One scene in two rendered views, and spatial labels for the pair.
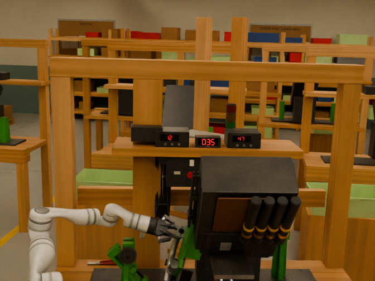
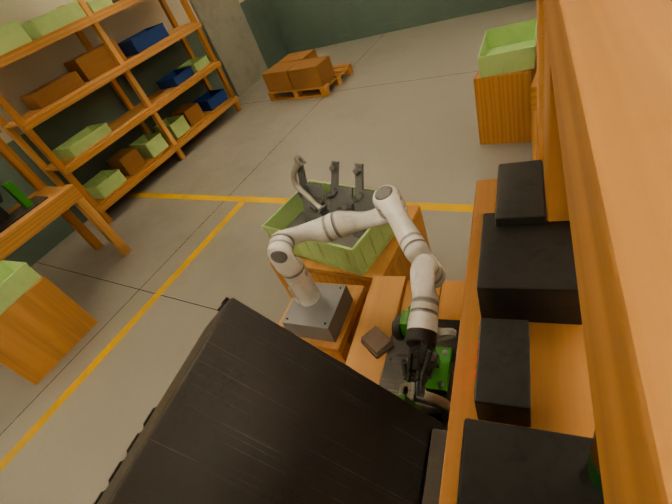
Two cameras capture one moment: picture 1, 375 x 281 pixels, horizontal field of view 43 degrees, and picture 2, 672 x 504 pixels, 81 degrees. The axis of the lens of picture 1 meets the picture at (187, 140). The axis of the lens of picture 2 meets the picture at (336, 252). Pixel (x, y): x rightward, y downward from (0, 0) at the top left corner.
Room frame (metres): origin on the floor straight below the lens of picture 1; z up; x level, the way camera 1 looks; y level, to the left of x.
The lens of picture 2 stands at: (2.27, -0.37, 2.05)
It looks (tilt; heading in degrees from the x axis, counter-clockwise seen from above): 39 degrees down; 127
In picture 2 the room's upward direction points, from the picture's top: 24 degrees counter-clockwise
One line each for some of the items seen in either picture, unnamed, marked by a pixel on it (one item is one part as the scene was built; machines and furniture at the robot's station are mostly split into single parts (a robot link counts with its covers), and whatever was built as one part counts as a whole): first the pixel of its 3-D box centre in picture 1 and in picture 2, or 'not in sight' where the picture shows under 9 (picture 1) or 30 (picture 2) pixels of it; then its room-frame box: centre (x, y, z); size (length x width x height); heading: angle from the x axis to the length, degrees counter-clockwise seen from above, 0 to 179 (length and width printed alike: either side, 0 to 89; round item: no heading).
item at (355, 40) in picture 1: (299, 82); not in sight; (11.21, -2.59, 1.12); 3.01 x 0.54 x 2.23; 83
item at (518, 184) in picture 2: (147, 133); (520, 204); (2.24, 0.19, 1.59); 0.15 x 0.07 x 0.07; 93
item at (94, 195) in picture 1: (202, 196); not in sight; (2.40, -0.09, 1.23); 1.30 x 0.05 x 0.09; 93
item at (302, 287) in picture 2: not in sight; (301, 283); (1.43, 0.45, 1.03); 0.09 x 0.09 x 0.17; 3
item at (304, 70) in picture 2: not in sight; (306, 73); (-1.17, 5.41, 0.22); 1.20 x 0.81 x 0.44; 168
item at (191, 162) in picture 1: (183, 168); not in sight; (2.23, 0.01, 1.42); 0.17 x 0.12 x 0.15; 93
